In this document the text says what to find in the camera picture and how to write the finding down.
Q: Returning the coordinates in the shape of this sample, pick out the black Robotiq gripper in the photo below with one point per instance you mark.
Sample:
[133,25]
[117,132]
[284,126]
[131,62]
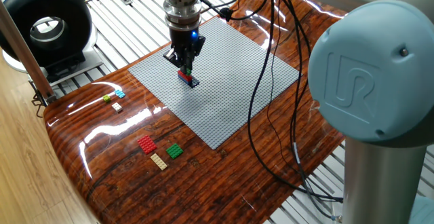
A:
[184,42]

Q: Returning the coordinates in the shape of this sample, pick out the green small Lego brick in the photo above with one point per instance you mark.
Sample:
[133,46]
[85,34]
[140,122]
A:
[188,71]

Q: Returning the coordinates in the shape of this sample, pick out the red long Lego brick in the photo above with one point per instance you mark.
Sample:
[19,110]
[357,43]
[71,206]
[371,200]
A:
[184,76]

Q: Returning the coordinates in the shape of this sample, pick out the black Lego plate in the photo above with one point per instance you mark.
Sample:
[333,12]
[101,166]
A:
[195,82]

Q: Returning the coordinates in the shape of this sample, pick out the white Lego brick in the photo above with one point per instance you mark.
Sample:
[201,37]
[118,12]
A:
[117,107]

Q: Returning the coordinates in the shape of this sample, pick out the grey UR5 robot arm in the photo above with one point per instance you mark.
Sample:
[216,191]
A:
[373,71]

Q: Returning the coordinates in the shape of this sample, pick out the grey Lego baseplate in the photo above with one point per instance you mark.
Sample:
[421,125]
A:
[230,98]

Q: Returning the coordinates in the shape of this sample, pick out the light blue Lego brick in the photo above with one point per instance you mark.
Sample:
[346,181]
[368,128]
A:
[120,93]

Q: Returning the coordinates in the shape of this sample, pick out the lime green Lego brick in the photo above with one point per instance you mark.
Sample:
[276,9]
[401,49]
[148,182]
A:
[106,98]

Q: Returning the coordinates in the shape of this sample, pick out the green square Lego plate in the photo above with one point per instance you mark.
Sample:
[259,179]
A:
[174,151]

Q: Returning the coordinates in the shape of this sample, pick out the red wide Lego plate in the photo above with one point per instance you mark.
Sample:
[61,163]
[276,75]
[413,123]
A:
[147,144]

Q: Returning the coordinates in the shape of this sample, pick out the tan Lego plate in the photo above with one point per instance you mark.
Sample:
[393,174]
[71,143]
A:
[158,161]

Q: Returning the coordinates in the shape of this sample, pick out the wood pattern table mat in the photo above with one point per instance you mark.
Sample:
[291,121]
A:
[203,190]

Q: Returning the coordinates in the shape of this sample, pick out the brown wooden pole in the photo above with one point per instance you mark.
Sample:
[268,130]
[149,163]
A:
[28,61]

